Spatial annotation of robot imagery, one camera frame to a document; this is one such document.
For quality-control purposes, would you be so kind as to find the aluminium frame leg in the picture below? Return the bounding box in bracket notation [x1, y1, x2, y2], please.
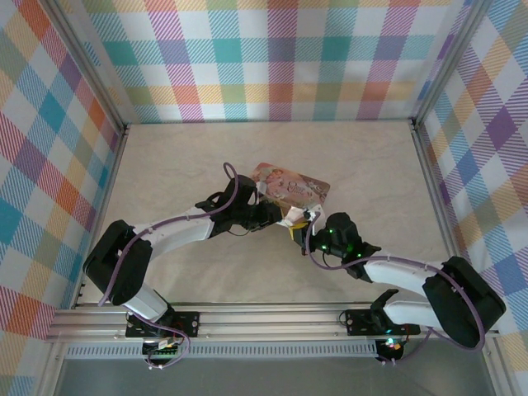
[480, 336, 511, 396]
[37, 341, 69, 396]

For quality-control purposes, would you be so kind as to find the grey slotted cable duct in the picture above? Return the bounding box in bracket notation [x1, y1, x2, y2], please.
[65, 340, 379, 359]

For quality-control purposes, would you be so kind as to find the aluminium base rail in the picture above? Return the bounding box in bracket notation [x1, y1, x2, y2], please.
[45, 302, 502, 344]

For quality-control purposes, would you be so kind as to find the aluminium table side rail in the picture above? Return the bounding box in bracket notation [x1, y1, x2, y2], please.
[410, 119, 469, 265]
[70, 123, 131, 310]

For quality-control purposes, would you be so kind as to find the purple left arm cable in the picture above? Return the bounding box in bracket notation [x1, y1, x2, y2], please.
[98, 162, 241, 370]

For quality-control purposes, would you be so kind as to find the pink printed tin box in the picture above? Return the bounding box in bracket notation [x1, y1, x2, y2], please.
[249, 162, 333, 229]

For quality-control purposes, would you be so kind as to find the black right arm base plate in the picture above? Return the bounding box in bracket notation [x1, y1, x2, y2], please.
[345, 307, 422, 337]

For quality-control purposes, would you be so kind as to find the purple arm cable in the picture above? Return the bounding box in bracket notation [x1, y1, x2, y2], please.
[98, 162, 241, 370]
[305, 214, 486, 366]

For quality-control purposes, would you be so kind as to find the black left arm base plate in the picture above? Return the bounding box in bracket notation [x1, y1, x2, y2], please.
[125, 311, 201, 339]

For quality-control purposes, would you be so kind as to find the aluminium frame post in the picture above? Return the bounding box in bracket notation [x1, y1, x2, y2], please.
[411, 0, 496, 125]
[40, 0, 130, 138]

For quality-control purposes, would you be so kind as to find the green terminal controller board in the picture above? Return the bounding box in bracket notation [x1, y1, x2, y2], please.
[142, 337, 182, 361]

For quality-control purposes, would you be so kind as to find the controller board with lit leds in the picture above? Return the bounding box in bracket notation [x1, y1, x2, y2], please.
[377, 337, 403, 361]

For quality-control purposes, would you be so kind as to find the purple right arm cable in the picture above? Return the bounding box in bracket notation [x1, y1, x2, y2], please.
[305, 214, 486, 366]

